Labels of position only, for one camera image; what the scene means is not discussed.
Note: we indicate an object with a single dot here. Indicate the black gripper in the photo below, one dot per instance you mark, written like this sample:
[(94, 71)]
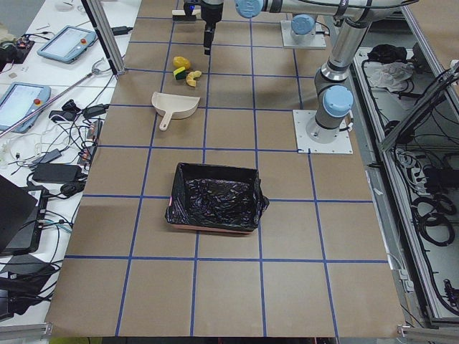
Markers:
[(209, 12)]

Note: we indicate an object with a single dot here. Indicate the yellow toy potato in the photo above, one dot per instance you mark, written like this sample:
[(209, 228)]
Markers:
[(179, 62)]

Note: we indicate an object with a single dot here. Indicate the toy croissant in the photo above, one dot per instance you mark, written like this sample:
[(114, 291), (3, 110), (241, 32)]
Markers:
[(192, 77)]

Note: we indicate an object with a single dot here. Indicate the yellow green sponge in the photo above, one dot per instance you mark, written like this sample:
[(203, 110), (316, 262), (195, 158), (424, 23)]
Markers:
[(180, 73)]

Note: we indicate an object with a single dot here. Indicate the beige hand brush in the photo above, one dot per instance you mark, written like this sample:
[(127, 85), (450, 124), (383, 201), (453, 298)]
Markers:
[(181, 16)]

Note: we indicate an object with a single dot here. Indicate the beige plastic dustpan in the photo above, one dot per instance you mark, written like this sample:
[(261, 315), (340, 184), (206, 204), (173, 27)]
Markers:
[(173, 107)]

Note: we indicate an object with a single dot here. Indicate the bin with black bag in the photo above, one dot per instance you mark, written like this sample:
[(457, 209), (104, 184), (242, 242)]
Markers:
[(216, 198)]

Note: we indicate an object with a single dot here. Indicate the metal grabber stick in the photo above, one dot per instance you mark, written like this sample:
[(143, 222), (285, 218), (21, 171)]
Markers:
[(94, 71)]

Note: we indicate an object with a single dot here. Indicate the upper teach pendant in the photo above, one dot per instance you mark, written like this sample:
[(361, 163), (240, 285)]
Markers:
[(68, 44)]

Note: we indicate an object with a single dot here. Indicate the teach pendant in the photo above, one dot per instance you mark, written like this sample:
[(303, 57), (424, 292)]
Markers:
[(20, 100), (68, 44)]

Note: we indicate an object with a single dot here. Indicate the black power brick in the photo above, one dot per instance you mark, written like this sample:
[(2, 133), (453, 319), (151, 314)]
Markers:
[(56, 173)]

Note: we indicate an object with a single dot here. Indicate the crumpled white cloth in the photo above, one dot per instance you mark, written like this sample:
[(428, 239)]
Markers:
[(393, 76)]

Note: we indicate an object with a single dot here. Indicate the lower teach pendant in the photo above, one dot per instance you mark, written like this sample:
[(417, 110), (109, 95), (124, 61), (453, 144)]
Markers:
[(20, 100)]

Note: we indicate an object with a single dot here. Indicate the black laptop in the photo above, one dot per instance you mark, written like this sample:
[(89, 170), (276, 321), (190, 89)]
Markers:
[(22, 217)]

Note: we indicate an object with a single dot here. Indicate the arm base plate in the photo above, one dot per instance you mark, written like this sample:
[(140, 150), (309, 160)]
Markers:
[(312, 138), (311, 40)]

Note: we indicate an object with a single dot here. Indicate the aluminium frame post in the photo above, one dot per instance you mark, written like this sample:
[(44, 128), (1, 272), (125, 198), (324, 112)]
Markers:
[(96, 14)]

